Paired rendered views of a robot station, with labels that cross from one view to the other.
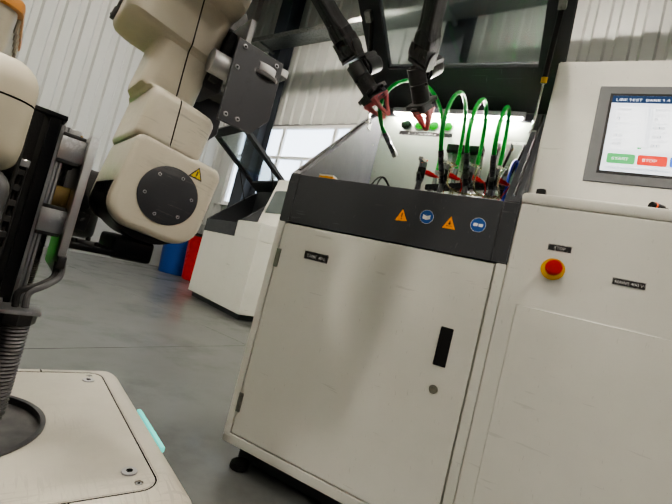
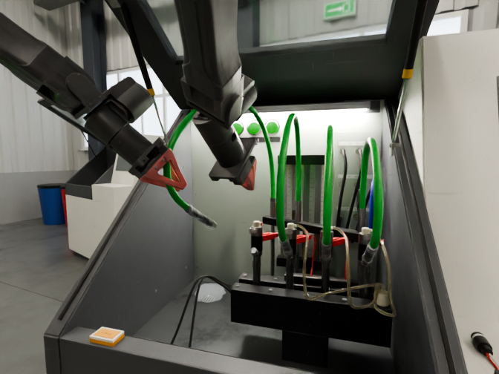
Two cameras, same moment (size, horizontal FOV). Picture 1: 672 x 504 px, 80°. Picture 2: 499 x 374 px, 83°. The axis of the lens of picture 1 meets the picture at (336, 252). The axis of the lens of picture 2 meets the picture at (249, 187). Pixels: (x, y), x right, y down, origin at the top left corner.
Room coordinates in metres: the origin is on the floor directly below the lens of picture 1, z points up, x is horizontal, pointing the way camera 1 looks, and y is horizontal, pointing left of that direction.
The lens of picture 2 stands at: (0.73, -0.08, 1.28)
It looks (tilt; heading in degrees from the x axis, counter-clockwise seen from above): 6 degrees down; 349
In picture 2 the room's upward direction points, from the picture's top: straight up
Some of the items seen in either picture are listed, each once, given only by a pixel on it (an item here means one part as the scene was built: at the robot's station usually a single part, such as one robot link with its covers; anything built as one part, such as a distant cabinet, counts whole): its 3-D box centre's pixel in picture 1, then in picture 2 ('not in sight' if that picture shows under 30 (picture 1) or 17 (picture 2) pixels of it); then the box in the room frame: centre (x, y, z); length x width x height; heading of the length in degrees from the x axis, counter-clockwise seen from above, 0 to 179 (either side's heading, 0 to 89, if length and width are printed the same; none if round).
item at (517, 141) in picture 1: (504, 171); (356, 182); (1.50, -0.55, 1.20); 0.13 x 0.03 x 0.31; 64
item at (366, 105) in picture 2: (454, 113); (277, 110); (1.61, -0.34, 1.43); 0.54 x 0.03 x 0.02; 64
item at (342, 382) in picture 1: (348, 356); not in sight; (1.14, -0.11, 0.44); 0.65 x 0.02 x 0.68; 64
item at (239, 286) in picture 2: not in sight; (306, 318); (1.32, -0.33, 0.91); 0.34 x 0.10 x 0.15; 64
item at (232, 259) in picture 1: (255, 224); (111, 180); (4.56, 0.97, 1.00); 1.30 x 1.09 x 1.99; 41
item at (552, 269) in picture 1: (553, 268); not in sight; (0.92, -0.50, 0.80); 0.05 x 0.04 x 0.05; 64
